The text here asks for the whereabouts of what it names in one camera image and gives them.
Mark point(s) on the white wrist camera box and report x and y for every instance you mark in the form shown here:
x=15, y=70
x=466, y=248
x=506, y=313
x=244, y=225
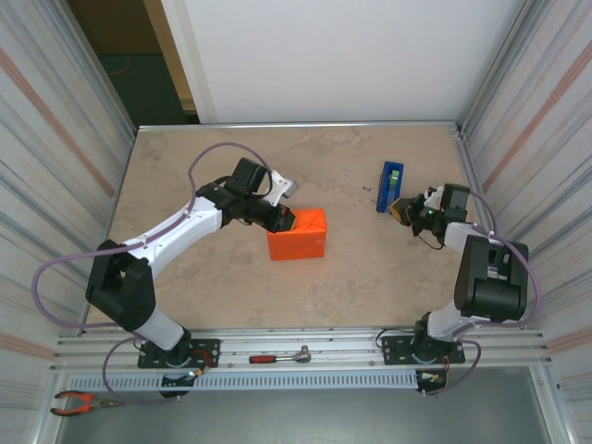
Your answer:
x=283, y=187
x=434, y=198

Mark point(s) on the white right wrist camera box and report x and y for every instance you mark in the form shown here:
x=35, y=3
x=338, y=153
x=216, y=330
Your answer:
x=434, y=198

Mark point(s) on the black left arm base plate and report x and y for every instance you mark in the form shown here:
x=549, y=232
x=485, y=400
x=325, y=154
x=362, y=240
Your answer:
x=208, y=347

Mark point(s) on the blue tape dispenser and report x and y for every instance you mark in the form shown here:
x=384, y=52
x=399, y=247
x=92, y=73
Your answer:
x=385, y=189

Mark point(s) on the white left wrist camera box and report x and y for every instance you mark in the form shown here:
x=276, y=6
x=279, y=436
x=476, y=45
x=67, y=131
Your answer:
x=283, y=187

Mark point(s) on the white door frame post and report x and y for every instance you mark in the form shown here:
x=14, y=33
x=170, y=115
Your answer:
x=189, y=60

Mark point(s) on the orange wrapping paper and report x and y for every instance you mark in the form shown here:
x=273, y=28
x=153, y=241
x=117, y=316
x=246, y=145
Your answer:
x=300, y=240

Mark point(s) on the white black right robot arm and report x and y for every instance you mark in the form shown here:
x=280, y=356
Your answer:
x=490, y=282

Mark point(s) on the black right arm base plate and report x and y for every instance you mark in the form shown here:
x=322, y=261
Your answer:
x=398, y=347

